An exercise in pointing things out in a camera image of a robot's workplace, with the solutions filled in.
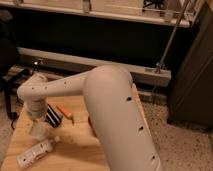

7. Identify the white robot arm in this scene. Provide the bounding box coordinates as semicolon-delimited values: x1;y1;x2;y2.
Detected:
17;65;163;171

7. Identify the orange bowl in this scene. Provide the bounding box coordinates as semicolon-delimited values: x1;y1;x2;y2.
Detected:
88;117;95;135

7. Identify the metal pole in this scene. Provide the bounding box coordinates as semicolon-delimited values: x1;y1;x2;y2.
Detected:
155;0;190;73

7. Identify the dark cabinet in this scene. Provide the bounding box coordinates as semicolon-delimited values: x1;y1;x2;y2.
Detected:
167;0;213;129

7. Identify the white window sill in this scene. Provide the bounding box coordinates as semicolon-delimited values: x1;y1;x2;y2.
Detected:
0;0;194;28

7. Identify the black office chair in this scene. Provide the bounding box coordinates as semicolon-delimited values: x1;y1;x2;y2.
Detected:
0;9;30;129

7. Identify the clear plastic bottle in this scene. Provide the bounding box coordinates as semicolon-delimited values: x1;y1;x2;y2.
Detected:
17;136;60;169

